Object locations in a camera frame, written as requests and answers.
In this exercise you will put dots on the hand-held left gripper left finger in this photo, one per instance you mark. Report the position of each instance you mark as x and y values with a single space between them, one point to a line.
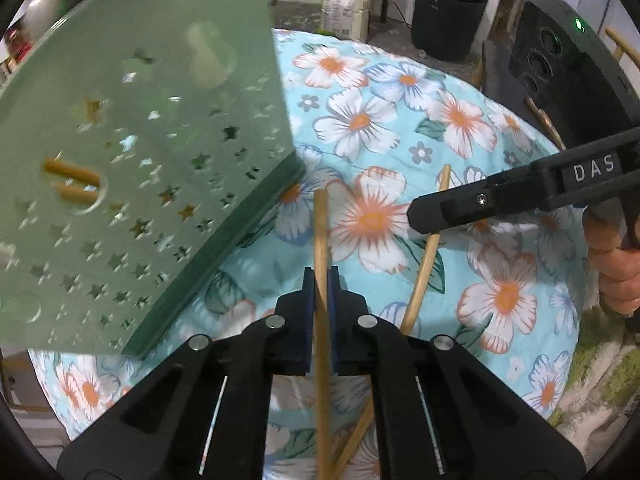
306 310

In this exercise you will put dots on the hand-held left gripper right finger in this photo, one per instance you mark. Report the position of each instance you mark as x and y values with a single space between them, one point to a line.
334 310

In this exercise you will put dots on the person's right hand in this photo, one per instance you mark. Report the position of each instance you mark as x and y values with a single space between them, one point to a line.
617 280

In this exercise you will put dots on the tan wooden chopstick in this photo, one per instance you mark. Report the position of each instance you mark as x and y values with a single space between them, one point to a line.
425 270
545 122
321 240

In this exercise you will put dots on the floral teal blanket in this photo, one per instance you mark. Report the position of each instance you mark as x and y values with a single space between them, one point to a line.
450 310

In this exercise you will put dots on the green white shaggy rug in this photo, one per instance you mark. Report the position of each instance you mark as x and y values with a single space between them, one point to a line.
600 360

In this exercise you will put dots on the white yellow rice bag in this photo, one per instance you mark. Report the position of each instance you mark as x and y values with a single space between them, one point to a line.
350 0

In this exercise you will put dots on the green star-hole utensil holder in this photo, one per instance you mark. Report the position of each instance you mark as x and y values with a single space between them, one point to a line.
150 135

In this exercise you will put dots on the black trash bin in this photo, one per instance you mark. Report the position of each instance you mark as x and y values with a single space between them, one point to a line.
450 20

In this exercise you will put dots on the bunch of wooden chopsticks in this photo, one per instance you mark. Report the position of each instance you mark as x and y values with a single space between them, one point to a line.
75 176

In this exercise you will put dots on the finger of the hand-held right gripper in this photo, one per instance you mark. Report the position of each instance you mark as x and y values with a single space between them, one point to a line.
475 202

